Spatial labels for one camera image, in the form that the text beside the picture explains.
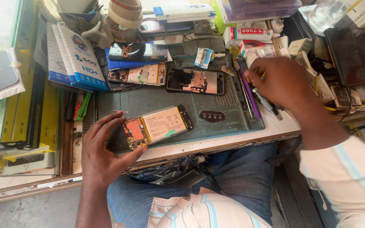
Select person's left hand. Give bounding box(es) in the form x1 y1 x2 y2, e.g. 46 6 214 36
81 111 149 192

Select person's right hand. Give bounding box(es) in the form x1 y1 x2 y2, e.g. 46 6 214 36
244 57 306 111

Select phone with white battery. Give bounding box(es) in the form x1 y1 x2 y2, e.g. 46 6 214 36
122 105 193 151

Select purple pry tool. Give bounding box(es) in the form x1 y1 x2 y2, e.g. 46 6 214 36
237 56 261 119

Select red white small box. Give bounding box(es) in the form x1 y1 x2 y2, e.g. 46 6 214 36
241 39 277 66

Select silver tweezers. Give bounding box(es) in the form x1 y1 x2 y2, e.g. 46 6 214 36
239 72 255 119

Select grey screwdriver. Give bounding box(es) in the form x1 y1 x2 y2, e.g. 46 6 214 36
251 87 283 121

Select white red glue tube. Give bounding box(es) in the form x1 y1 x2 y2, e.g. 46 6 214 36
223 27 274 42

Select small blue label glue bottle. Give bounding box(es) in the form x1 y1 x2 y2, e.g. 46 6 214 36
194 47 226 69

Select white multiport charger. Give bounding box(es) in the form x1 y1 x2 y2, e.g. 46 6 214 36
287 38 312 56

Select green plastic container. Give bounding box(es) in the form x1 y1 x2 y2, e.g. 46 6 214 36
214 0 237 35

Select purple plastic boxes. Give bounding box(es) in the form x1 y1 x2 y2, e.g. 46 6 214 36
220 0 303 24

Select grey metal holder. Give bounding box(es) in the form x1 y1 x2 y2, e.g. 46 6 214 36
183 20 220 42

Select green repair mat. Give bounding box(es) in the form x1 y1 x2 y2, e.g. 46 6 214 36
96 39 265 153

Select heap of phone parts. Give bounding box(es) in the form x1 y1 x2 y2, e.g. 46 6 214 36
292 51 365 114

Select white blue flat box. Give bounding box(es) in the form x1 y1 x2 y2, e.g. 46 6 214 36
152 4 217 23

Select clear plastic bag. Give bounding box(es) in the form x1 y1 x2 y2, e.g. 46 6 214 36
307 0 349 33

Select person's blue jeans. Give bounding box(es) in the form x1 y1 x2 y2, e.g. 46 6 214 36
106 142 279 228

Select opened phone with taped battery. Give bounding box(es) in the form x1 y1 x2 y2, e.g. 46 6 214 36
106 62 168 87

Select glossy black flat box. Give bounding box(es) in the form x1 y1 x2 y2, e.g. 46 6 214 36
108 42 169 62

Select drawer of black blue scraps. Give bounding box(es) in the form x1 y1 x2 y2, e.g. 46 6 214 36
131 155 222 194

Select beige tape rolls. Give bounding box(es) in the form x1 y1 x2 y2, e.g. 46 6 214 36
107 0 144 30

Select person's striped shirt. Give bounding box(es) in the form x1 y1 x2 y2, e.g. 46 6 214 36
147 136 365 228

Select grey cloth glove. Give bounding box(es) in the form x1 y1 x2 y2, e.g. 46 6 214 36
80 20 114 49

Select white blue screen protector packet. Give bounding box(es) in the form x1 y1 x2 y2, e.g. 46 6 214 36
57 23 110 92
46 22 63 85
51 23 77 87

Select green pry tool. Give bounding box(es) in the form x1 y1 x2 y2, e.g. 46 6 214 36
75 91 93 122

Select red tool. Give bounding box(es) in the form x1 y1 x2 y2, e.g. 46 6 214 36
73 101 83 121

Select black tool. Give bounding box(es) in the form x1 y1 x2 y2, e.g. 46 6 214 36
64 91 77 121

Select stack of yellow boxes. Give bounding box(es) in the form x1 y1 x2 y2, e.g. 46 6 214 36
0 38 62 176

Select opened black phone frame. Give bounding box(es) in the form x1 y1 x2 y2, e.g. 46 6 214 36
166 67 225 96

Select black cables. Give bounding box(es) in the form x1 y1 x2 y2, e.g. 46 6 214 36
336 106 365 135

